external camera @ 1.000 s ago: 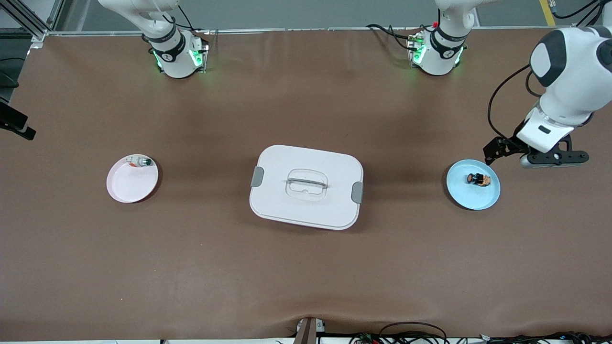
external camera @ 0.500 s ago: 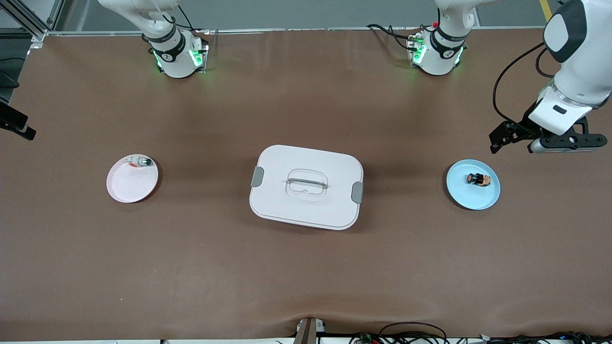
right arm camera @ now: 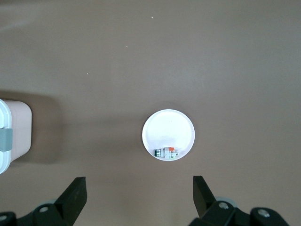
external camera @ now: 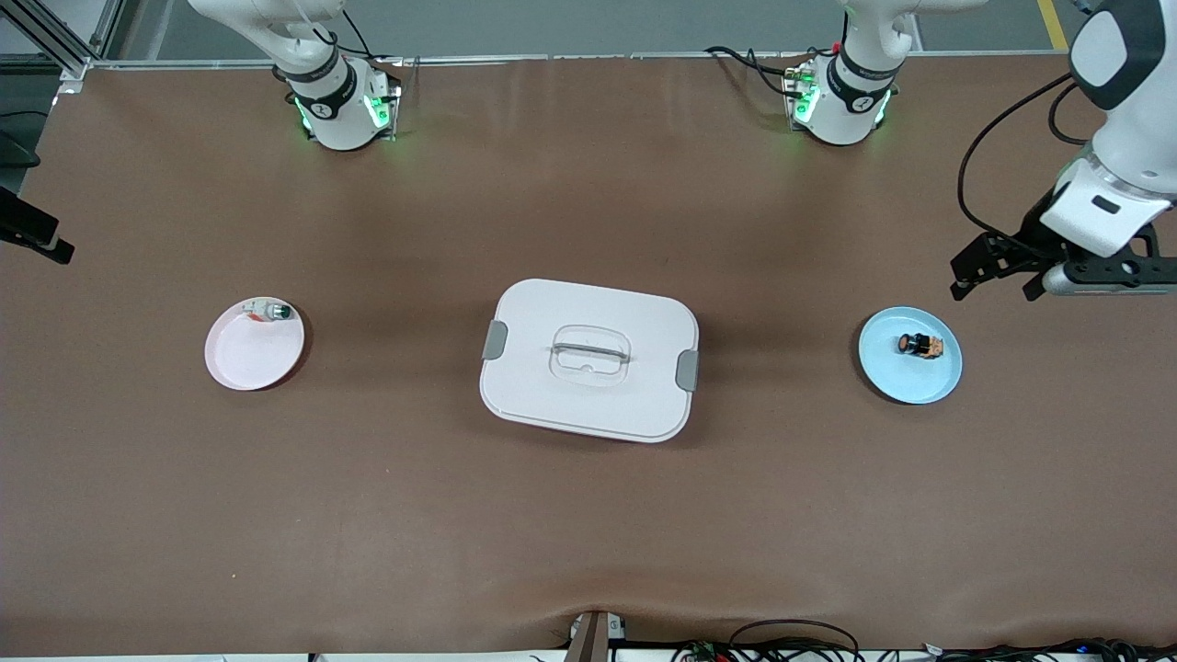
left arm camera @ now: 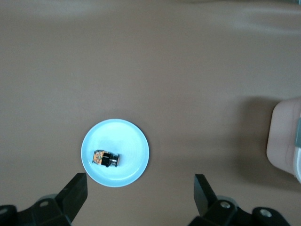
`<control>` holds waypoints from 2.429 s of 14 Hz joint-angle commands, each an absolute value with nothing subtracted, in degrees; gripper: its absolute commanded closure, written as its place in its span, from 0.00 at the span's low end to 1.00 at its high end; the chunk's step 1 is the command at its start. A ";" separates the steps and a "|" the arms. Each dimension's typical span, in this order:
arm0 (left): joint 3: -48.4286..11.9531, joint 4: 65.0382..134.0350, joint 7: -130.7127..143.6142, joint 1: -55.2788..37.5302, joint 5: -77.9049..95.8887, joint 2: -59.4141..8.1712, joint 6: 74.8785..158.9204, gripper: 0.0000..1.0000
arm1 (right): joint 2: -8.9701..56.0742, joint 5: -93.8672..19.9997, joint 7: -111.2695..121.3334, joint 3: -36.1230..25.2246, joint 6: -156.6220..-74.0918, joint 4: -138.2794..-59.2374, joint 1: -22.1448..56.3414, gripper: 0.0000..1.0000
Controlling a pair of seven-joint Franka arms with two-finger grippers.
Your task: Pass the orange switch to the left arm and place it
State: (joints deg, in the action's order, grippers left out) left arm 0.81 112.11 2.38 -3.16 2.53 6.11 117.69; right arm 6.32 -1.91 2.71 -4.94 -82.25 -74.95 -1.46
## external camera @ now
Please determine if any aluminium frame extrusion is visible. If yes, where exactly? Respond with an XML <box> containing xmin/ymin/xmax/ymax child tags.
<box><xmin>0</xmin><ymin>0</ymin><xmax>125</xmax><ymax>79</ymax></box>

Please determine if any black cable loop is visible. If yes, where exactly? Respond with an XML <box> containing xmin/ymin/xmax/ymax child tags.
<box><xmin>729</xmin><ymin>619</ymin><xmax>862</xmax><ymax>662</ymax></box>

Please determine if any black arm base cable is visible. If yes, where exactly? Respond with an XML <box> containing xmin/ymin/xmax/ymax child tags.
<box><xmin>703</xmin><ymin>44</ymin><xmax>819</xmax><ymax>100</ymax></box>

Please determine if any brown camera mount post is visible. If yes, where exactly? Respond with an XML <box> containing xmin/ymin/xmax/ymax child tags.
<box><xmin>566</xmin><ymin>610</ymin><xmax>628</xmax><ymax>662</ymax></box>

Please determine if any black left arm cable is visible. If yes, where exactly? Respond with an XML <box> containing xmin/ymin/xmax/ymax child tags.
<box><xmin>956</xmin><ymin>74</ymin><xmax>1104</xmax><ymax>242</ymax></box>

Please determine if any silver table edge rail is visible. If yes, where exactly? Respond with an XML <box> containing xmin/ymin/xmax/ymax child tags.
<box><xmin>87</xmin><ymin>51</ymin><xmax>1077</xmax><ymax>70</ymax></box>

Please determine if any tangled cable bundle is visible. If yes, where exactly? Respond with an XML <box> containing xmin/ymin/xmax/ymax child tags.
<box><xmin>671</xmin><ymin>636</ymin><xmax>1177</xmax><ymax>662</ymax></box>

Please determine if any brown table cover mat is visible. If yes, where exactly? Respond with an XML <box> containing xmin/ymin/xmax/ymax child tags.
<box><xmin>0</xmin><ymin>51</ymin><xmax>1177</xmax><ymax>658</ymax></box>

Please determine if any white lidded storage box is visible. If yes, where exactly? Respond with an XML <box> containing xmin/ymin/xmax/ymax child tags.
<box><xmin>479</xmin><ymin>279</ymin><xmax>701</xmax><ymax>444</ymax></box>

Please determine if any pink round plate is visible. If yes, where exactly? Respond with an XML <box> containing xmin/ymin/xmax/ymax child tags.
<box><xmin>204</xmin><ymin>296</ymin><xmax>306</xmax><ymax>393</ymax></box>

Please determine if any light blue round plate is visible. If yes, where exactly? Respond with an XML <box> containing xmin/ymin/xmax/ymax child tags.
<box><xmin>858</xmin><ymin>306</ymin><xmax>964</xmax><ymax>405</ymax></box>

